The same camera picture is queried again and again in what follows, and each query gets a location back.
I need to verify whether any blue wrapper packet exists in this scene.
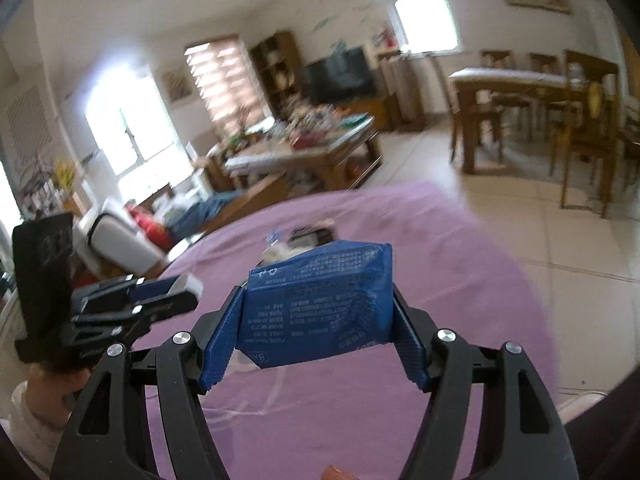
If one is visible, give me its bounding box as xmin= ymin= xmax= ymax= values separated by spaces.
xmin=236 ymin=240 xmax=394 ymax=368

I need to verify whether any purple white tube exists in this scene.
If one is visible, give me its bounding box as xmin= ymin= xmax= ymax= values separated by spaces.
xmin=129 ymin=273 xmax=204 ymax=302

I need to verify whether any black trash bin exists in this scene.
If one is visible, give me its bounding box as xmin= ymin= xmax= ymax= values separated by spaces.
xmin=565 ymin=368 xmax=640 ymax=479

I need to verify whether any person left hand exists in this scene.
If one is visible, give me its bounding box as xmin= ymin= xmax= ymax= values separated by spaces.
xmin=24 ymin=364 xmax=91 ymax=429

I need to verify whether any person right hand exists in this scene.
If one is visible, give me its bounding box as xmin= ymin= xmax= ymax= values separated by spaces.
xmin=320 ymin=465 xmax=358 ymax=480

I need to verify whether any wooden sofa with cushions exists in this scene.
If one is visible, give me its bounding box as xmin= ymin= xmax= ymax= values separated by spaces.
xmin=74 ymin=171 xmax=292 ymax=281

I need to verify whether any red cushion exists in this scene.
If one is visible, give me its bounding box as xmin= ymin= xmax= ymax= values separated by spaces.
xmin=125 ymin=203 xmax=176 ymax=252

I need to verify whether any blue jeans cloth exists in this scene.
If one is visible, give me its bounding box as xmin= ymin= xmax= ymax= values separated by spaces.
xmin=163 ymin=190 xmax=243 ymax=242

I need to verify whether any white tissue wad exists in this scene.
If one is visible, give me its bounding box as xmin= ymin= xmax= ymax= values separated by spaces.
xmin=258 ymin=242 xmax=312 ymax=266

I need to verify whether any purple tablecloth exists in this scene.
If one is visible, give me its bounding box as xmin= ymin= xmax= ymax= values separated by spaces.
xmin=140 ymin=183 xmax=558 ymax=479

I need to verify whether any small framed painting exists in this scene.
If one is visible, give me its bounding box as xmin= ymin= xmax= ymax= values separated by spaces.
xmin=160 ymin=66 xmax=194 ymax=105

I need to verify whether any wooden coffee table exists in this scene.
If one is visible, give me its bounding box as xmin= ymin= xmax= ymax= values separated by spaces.
xmin=224 ymin=115 xmax=383 ymax=191

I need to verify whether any pink window blind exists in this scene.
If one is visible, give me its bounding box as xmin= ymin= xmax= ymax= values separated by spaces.
xmin=184 ymin=35 xmax=273 ymax=136

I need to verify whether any wooden bookshelf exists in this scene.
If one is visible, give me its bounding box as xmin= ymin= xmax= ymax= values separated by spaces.
xmin=250 ymin=30 xmax=304 ymax=117

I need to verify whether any black television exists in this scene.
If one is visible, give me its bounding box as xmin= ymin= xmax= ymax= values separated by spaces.
xmin=304 ymin=47 xmax=378 ymax=104

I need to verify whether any wooden tv cabinet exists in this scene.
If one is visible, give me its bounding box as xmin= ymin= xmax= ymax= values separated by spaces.
xmin=338 ymin=94 xmax=401 ymax=132

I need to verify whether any wooden dining chair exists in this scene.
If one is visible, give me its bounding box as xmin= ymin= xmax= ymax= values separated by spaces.
xmin=550 ymin=50 xmax=620 ymax=218
xmin=427 ymin=52 xmax=504 ymax=162

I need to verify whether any tall wooden stand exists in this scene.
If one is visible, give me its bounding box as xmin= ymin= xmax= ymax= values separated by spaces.
xmin=376 ymin=50 xmax=426 ymax=132

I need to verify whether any wooden dining table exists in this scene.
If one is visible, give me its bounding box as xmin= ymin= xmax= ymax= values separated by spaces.
xmin=448 ymin=65 xmax=601 ymax=176

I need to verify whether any wooden dining chair front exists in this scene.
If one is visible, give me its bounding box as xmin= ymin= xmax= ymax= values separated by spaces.
xmin=550 ymin=50 xmax=620 ymax=218

